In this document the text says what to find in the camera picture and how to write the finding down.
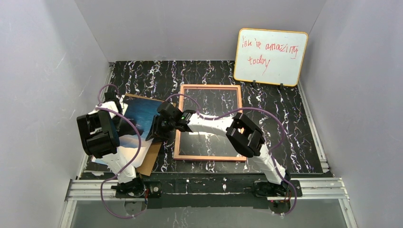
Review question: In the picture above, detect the brown backing board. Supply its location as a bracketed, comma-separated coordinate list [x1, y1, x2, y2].
[123, 94, 163, 176]

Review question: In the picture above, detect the whiteboard with red writing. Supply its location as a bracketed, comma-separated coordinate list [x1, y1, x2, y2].
[233, 28, 308, 87]

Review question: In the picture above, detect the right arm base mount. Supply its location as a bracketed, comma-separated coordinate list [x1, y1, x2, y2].
[252, 181, 303, 200]

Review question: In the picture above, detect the sky and sea photo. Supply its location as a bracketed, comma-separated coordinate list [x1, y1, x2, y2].
[108, 95, 162, 176]

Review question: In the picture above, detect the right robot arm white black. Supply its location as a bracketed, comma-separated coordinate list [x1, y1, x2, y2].
[146, 102, 290, 185]

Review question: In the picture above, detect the pink wooden photo frame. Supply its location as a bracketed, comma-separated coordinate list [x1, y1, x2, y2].
[173, 84, 247, 162]

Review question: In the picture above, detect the aluminium rail at front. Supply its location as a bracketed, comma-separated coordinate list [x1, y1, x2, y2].
[66, 176, 349, 200]

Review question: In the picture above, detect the clear acrylic sheet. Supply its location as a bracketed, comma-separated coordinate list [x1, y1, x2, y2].
[177, 86, 241, 160]

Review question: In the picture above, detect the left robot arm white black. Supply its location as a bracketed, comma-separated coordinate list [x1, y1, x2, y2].
[77, 91, 144, 184]

